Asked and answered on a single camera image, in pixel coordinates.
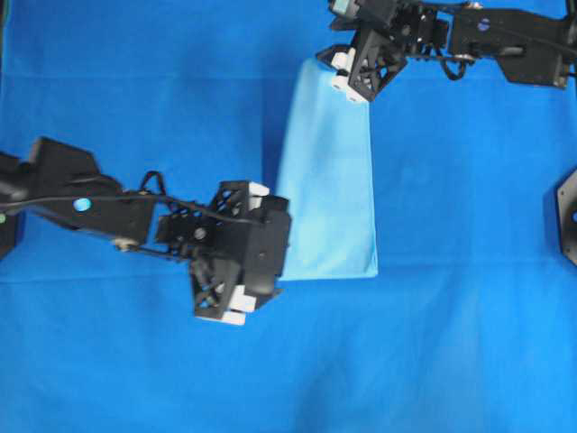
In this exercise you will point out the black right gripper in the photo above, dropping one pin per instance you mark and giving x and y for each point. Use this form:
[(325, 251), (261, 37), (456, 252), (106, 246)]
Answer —
[(376, 56)]

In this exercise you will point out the blue table cloth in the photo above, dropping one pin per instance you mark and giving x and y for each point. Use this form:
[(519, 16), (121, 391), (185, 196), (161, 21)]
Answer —
[(469, 326)]

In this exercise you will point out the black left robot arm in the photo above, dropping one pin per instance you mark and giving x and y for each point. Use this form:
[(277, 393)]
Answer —
[(64, 185)]

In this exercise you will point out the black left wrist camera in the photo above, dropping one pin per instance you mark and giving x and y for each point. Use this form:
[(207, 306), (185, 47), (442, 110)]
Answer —
[(267, 246)]

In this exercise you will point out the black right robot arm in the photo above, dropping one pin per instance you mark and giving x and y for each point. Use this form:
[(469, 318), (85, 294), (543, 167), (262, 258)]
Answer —
[(530, 49)]

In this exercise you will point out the light blue towel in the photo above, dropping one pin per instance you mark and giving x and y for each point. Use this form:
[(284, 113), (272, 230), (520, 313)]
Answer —
[(325, 172)]

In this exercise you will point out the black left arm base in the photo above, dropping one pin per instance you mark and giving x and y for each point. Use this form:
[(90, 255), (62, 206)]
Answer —
[(11, 231)]

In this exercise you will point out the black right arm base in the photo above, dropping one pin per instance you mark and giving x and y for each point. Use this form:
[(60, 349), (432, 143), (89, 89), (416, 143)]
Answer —
[(559, 207)]

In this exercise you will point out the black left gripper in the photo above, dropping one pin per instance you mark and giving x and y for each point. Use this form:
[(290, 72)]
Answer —
[(212, 239)]

